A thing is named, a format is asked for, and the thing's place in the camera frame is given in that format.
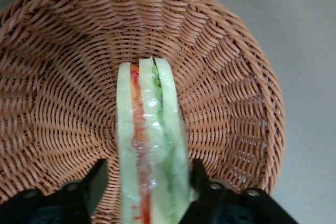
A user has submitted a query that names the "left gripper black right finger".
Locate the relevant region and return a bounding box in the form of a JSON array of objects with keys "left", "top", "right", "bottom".
[{"left": 181, "top": 158, "right": 300, "bottom": 224}]

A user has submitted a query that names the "round brown wicker basket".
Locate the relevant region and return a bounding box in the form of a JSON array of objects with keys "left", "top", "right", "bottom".
[{"left": 0, "top": 0, "right": 287, "bottom": 224}]

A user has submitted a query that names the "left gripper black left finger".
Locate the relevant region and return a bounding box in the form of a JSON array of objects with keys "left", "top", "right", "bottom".
[{"left": 0, "top": 158, "right": 108, "bottom": 224}]

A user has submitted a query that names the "plastic-wrapped triangle sandwich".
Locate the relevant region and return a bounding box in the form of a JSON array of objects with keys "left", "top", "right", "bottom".
[{"left": 115, "top": 56, "right": 194, "bottom": 224}]

